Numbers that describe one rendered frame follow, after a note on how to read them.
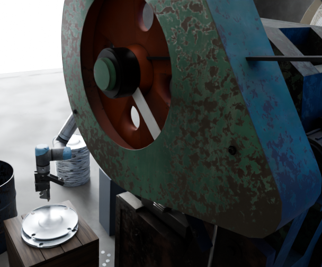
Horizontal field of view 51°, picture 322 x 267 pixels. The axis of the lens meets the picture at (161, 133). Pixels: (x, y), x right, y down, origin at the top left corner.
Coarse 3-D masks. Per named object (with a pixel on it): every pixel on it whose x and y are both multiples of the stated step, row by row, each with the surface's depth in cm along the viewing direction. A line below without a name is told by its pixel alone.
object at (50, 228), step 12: (60, 204) 197; (36, 216) 187; (48, 216) 187; (60, 216) 188; (72, 216) 189; (24, 228) 177; (36, 228) 178; (48, 228) 178; (60, 228) 179; (72, 228) 180
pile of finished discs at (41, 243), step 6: (24, 234) 174; (66, 234) 177; (72, 234) 177; (24, 240) 170; (30, 240) 171; (36, 240) 171; (42, 240) 172; (48, 240) 172; (54, 240) 172; (60, 240) 173; (66, 240) 172; (36, 246) 168; (42, 246) 167; (48, 246) 168; (54, 246) 169
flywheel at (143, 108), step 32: (96, 0) 116; (128, 0) 106; (96, 32) 125; (128, 32) 110; (160, 32) 98; (96, 64) 103; (128, 64) 99; (160, 64) 101; (96, 96) 133; (128, 96) 118; (160, 96) 104; (128, 128) 122; (160, 128) 108
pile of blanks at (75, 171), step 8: (72, 152) 268; (80, 152) 273; (88, 152) 280; (72, 160) 270; (80, 160) 274; (88, 160) 283; (56, 168) 281; (64, 168) 274; (72, 168) 275; (80, 168) 277; (88, 168) 287; (64, 176) 277; (72, 176) 277; (80, 176) 280; (88, 176) 289; (64, 184) 280; (72, 184) 280; (80, 184) 284
